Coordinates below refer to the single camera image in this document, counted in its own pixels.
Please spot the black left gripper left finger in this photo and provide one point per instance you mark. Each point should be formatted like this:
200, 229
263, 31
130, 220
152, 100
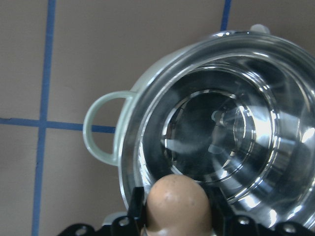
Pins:
126, 225

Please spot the pale green electric pot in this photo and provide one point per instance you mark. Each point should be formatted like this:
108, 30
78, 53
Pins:
234, 111

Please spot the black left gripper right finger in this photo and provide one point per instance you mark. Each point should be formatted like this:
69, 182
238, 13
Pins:
226, 223

